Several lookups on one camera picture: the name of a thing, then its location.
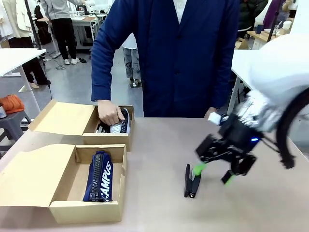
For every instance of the person left forearm navy sleeve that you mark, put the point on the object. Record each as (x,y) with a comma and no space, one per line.
(222,84)

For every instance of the bystander black jacket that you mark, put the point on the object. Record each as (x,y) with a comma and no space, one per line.
(251,17)

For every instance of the white side table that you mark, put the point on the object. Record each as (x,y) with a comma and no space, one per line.
(17,58)

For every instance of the person torso navy coat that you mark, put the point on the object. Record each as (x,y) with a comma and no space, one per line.
(183,60)

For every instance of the dark blue cup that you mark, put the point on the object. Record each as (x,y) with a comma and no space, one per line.
(259,29)

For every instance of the bystander grey hoodie black trousers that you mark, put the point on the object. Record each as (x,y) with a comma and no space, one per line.
(61,29)

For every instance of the navy campus pencil case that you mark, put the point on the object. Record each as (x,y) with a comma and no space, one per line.
(100,176)

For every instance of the black stapler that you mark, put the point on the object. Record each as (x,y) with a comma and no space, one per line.
(190,183)

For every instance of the background white workbench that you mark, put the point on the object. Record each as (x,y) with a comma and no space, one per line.
(87,26)

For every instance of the grey stool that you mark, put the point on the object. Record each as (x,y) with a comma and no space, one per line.
(12,123)

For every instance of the grey campus pencil case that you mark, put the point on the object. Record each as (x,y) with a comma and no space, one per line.
(120,126)

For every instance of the small open cardboard box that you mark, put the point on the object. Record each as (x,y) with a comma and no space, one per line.
(62,118)

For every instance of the orange fabric bundle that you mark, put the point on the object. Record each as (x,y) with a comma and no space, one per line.
(13,102)

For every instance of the wooden background table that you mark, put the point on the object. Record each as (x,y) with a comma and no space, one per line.
(263,36)

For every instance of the bystander cream coat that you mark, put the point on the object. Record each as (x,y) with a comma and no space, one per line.
(21,36)

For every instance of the person right hand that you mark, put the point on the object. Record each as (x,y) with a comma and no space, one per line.
(108,112)

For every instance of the thin black stand pole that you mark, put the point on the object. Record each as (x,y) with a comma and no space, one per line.
(274,21)

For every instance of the person left hand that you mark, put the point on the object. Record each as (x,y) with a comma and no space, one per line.
(210,112)

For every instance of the bystander white coat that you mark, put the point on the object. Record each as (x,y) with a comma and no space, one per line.
(131,60)

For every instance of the person right forearm navy sleeve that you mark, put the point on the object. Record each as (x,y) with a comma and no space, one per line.
(101,77)

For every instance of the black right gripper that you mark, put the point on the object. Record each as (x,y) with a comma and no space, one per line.
(241,135)

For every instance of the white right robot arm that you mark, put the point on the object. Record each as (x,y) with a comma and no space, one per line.
(277,72)

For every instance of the large open cardboard box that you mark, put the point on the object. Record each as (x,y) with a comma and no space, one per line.
(72,183)

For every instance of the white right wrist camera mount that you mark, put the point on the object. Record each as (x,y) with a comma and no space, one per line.
(214,118)

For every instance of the bystander purple garment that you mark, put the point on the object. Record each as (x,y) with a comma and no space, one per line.
(277,12)

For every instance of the black tripod pole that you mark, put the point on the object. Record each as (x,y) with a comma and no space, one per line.
(36,36)

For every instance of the small brown cardboard carton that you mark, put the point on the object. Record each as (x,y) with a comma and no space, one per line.
(242,44)

